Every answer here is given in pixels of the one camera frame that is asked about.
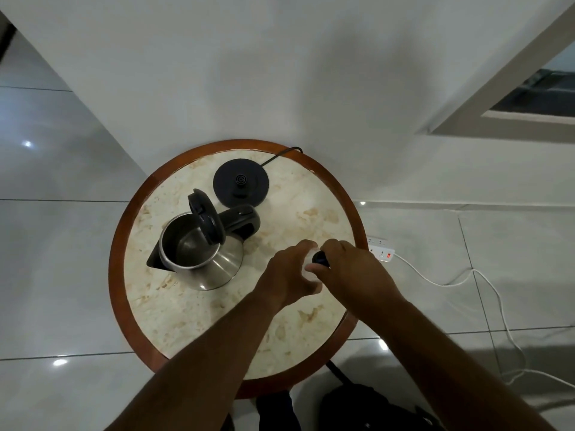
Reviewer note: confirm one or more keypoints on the person's left hand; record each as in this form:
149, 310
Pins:
283, 278

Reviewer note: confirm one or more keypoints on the person's right hand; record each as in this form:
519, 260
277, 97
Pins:
359, 282

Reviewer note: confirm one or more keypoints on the person's left thumb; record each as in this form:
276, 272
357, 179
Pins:
313, 287

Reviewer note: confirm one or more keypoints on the person's right fingers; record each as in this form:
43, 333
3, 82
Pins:
339, 252

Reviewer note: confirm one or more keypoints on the small bottle with black cap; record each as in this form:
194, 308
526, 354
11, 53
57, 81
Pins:
320, 259

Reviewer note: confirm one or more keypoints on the person's right forearm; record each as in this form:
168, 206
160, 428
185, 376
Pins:
458, 368

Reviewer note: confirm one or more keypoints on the person's left forearm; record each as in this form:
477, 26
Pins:
202, 368

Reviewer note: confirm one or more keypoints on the white power strip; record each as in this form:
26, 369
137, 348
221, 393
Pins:
382, 250

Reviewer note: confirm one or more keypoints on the stainless steel electric kettle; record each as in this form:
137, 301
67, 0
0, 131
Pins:
211, 260

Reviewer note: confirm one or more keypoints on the black round kettle base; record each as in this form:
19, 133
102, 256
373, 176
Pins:
241, 181

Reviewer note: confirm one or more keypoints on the black backpack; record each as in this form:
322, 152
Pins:
359, 408

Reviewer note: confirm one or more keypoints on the person's dark trouser leg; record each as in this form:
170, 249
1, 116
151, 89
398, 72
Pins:
276, 412

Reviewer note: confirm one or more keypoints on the round marble table wooden rim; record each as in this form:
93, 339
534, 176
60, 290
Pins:
157, 282

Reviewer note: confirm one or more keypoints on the white framed window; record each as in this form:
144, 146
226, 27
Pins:
530, 103

